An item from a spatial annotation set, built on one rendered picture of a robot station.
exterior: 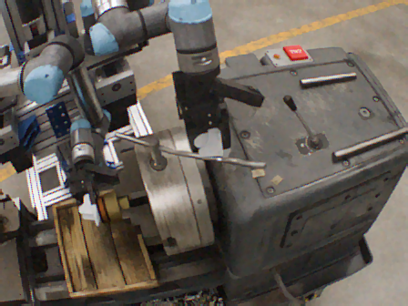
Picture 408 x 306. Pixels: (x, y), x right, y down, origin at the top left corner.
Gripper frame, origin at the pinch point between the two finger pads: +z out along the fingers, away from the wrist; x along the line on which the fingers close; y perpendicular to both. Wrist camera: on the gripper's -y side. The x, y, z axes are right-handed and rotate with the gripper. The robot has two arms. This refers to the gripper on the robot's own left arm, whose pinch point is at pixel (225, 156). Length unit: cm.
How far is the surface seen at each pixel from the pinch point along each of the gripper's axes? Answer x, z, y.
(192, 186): -4.6, 8.5, 7.1
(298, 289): -12, 78, -25
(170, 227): -1.4, 15.7, 14.3
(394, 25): -225, 56, -258
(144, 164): -10.7, 3.9, 15.9
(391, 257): -33, 128, -102
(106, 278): -12, 41, 39
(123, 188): -16.8, 13.2, 23.0
